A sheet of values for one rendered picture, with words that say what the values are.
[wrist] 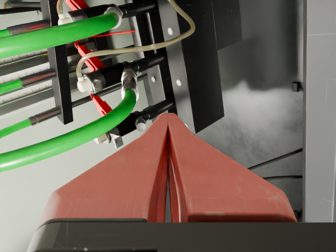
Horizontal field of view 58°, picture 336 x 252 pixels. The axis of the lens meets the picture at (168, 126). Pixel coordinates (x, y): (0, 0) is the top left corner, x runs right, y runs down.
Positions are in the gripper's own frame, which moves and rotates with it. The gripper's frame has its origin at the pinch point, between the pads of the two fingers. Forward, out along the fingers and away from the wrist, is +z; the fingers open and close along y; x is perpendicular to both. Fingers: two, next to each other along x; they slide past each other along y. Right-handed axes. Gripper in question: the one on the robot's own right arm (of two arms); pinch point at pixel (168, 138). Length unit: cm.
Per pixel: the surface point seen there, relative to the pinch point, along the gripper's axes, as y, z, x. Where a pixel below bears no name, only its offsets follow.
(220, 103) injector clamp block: -9.3, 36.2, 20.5
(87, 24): 6.3, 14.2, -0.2
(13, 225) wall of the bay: 34, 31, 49
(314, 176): -19.7, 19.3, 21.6
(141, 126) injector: 4.0, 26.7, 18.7
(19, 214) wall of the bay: 33, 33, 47
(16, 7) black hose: 27, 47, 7
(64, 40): 7.8, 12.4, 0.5
